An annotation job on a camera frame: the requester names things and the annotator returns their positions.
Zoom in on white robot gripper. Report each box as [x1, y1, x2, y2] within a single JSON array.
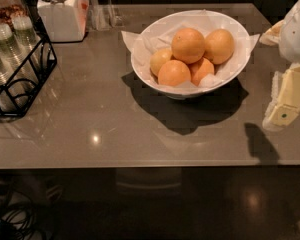
[[259, 0, 300, 131]]

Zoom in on white ceramic bowl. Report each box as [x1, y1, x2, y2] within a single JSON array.
[[129, 10, 253, 99]]

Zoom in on left pale orange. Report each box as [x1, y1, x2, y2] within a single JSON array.
[[150, 48, 173, 76]]

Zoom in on clear acrylic stand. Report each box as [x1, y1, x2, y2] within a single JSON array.
[[90, 0, 123, 31]]

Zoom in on white lidded jar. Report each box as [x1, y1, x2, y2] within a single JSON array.
[[37, 0, 89, 43]]

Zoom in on black wire rack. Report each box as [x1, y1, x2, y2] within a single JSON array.
[[0, 0, 57, 117]]

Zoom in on black cables on floor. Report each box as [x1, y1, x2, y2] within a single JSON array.
[[0, 175, 58, 240]]

